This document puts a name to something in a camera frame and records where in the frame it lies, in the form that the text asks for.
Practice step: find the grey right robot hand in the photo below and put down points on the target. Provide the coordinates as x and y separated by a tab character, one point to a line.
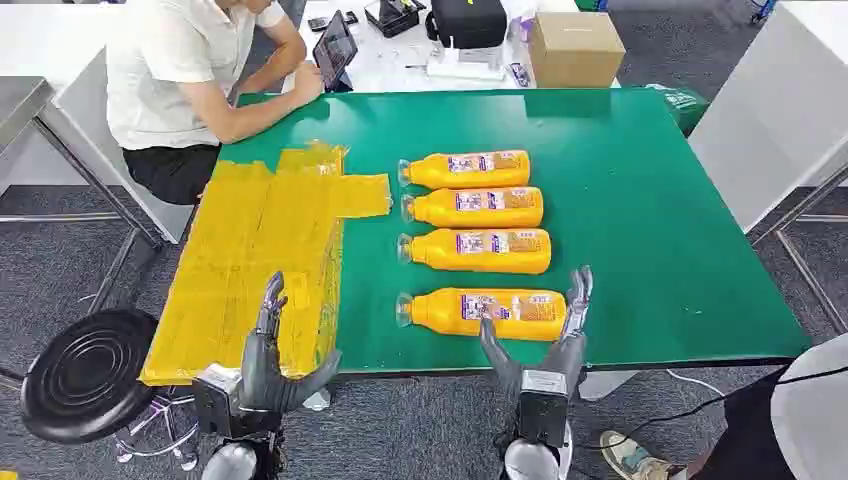
566	354

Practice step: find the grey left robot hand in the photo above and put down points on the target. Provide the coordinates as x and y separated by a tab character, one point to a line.
262	371

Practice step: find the orange drink bottle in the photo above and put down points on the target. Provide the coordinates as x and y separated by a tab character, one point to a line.
437	172
437	312
437	209
437	253

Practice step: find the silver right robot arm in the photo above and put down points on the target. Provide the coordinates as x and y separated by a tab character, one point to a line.
530	462

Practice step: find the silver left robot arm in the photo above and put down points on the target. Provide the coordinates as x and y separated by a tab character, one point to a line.
228	462

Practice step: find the yellow sheet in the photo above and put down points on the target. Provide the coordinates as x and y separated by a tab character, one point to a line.
232	265

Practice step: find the green table mat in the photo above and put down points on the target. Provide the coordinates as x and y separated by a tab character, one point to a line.
629	232

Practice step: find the black round stool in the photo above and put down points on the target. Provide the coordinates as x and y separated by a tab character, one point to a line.
86	374

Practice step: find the standing person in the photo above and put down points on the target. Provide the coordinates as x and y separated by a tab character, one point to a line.
815	411

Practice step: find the green bin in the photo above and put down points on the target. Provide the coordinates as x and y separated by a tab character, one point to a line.
686	106

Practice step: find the small printed packet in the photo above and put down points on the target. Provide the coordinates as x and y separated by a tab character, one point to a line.
519	74

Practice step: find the brown cardboard box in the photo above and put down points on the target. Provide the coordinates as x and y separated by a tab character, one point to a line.
576	56

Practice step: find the flat white box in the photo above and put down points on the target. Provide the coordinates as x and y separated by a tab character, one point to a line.
464	67

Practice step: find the white table with steel legs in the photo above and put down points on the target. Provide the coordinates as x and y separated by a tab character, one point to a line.
762	99

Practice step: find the seated person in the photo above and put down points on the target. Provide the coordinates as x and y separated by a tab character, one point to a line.
159	66

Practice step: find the black tablet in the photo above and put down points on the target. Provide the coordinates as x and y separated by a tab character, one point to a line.
334	50

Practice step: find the clear plastic bag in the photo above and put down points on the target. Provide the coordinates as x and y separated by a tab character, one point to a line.
521	28

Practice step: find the white work table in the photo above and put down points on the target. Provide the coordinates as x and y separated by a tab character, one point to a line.
391	60

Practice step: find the black carry case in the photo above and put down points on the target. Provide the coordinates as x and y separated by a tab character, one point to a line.
467	23

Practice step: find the black phone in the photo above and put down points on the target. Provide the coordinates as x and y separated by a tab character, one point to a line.
318	24

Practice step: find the steel grey bench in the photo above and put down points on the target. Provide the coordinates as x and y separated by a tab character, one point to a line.
20	99

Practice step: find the black open tray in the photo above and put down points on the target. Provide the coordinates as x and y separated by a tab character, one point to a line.
391	18

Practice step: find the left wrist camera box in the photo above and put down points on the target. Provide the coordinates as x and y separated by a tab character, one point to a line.
213	401

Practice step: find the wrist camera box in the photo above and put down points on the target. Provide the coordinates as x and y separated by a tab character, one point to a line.
543	407
213	401

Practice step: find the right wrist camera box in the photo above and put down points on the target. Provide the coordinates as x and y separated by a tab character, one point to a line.
543	407

